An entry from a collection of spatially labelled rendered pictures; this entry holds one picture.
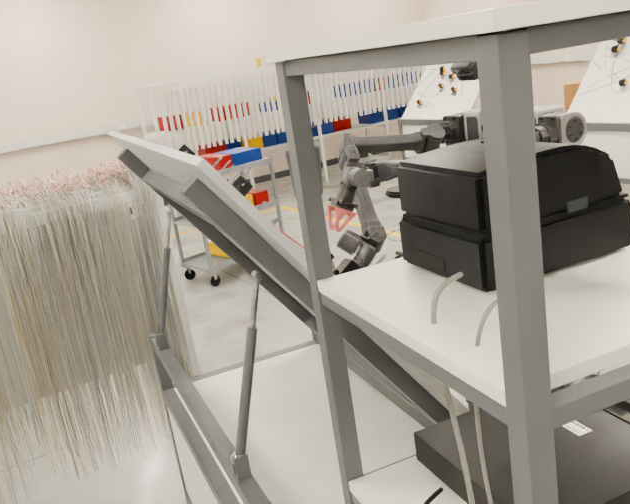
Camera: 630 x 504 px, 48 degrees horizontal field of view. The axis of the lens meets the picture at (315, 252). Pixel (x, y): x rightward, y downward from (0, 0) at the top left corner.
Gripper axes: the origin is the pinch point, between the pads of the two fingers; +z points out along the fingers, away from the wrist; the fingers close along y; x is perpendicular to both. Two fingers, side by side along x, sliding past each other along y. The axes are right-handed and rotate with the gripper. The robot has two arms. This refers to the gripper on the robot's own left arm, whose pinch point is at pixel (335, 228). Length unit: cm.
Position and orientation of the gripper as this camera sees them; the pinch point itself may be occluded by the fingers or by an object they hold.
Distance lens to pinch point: 228.6
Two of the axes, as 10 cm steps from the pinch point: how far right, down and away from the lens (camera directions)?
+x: 8.8, 2.6, 3.9
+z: -3.0, 9.5, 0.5
